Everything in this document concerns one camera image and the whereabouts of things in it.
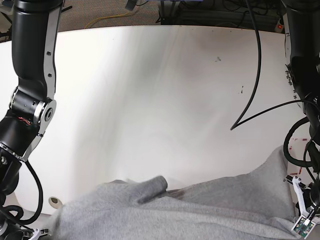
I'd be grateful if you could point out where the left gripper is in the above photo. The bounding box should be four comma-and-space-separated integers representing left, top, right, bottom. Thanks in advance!
284, 175, 320, 215

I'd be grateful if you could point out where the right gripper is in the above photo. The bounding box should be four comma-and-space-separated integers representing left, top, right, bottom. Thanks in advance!
0, 213, 49, 240

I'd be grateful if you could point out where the grey T-shirt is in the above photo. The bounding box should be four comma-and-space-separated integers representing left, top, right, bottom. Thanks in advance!
45, 147, 300, 240

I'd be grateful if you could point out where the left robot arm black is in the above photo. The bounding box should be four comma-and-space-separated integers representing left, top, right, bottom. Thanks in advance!
283, 0, 320, 174

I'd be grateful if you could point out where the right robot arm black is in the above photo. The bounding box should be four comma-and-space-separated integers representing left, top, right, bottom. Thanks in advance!
0, 0, 63, 240

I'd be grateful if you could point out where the red tape rectangle marking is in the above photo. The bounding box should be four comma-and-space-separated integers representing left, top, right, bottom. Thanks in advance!
287, 137, 309, 178

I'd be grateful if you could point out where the white power strip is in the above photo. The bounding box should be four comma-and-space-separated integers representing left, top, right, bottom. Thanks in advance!
274, 16, 285, 33

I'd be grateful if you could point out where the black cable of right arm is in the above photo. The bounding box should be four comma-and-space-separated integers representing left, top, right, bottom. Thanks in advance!
4, 159, 45, 226

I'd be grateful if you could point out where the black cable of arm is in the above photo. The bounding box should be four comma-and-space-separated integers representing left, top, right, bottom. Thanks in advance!
229, 0, 310, 131
4, 159, 45, 226

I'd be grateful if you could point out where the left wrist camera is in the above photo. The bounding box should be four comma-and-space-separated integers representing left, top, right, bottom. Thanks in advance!
291, 215, 316, 239

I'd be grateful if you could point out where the left table cable grommet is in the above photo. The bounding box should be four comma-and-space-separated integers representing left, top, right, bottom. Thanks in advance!
48, 196, 63, 209

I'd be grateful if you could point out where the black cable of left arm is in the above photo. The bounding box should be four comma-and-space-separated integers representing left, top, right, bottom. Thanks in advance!
229, 0, 310, 131

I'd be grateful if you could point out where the yellow cable on floor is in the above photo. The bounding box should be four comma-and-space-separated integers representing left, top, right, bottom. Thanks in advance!
86, 12, 137, 29

